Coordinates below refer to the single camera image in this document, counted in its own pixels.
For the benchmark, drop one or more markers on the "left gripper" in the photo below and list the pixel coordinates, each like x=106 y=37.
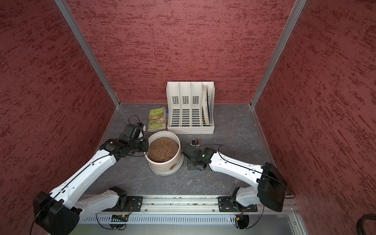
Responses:
x=145 y=145

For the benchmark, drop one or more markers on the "white ceramic pot with mud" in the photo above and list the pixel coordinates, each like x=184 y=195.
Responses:
x=164 y=153

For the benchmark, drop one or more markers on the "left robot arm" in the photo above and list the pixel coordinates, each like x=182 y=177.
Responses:
x=59 y=211

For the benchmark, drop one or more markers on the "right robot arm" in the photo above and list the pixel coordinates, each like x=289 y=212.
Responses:
x=267 y=186

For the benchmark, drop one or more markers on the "green paperback book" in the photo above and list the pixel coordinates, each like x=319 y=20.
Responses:
x=157 y=119

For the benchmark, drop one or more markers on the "blue book under green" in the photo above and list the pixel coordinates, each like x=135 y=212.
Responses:
x=166 y=117

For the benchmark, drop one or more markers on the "white file organizer rack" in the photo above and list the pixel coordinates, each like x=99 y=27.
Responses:
x=184 y=101

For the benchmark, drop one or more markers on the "books in organizer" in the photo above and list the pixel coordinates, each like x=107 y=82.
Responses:
x=206 y=105

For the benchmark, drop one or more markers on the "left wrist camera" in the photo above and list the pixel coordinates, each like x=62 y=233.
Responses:
x=141 y=126

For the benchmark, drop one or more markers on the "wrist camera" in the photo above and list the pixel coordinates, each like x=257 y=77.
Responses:
x=141 y=126
x=195 y=143

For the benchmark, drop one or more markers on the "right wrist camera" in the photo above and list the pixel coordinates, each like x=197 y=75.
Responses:
x=195 y=143

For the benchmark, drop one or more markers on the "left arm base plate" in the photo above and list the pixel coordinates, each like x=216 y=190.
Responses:
x=132 y=203

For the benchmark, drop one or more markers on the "aluminium mounting rail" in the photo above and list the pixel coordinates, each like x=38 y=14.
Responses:
x=179 y=204

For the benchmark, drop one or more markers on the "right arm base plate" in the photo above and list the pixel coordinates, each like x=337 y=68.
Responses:
x=225 y=205

